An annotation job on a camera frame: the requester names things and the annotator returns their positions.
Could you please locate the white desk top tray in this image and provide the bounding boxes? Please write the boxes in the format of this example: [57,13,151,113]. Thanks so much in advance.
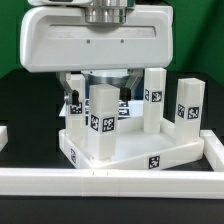
[59,117,204,170]

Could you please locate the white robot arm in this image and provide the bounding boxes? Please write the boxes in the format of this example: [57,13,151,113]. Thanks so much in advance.
[20,0,174,72]

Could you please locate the white U-shaped marker base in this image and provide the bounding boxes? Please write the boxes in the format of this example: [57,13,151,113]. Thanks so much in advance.
[59,99,143,118]

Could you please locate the white L-shaped obstacle fence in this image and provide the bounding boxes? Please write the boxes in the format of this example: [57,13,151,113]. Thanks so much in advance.
[0,129,224,200]

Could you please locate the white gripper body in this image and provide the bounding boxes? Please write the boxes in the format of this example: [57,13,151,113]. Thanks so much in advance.
[20,3,173,72]

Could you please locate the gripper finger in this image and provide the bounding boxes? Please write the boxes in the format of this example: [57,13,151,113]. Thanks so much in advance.
[120,69,144,102]
[56,72,80,105]

